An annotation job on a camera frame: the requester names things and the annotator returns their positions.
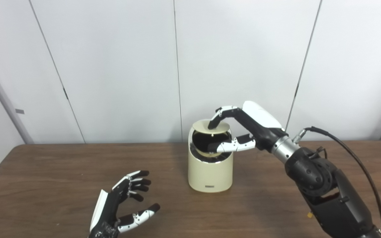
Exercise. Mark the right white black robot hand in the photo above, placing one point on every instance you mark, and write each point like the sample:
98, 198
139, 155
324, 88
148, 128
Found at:
260, 122

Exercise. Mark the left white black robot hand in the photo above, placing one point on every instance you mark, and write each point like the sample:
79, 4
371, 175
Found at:
107, 211

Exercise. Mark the cream round bin lid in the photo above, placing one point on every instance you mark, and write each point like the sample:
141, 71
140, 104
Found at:
200, 126

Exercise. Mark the cream-colored bin body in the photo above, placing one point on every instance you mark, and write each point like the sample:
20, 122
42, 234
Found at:
210, 175

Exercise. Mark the black bin liner bag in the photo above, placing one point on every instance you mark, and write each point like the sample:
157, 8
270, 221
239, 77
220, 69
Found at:
202, 142

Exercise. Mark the small gray wall tag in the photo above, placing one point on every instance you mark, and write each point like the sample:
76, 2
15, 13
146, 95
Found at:
20, 111

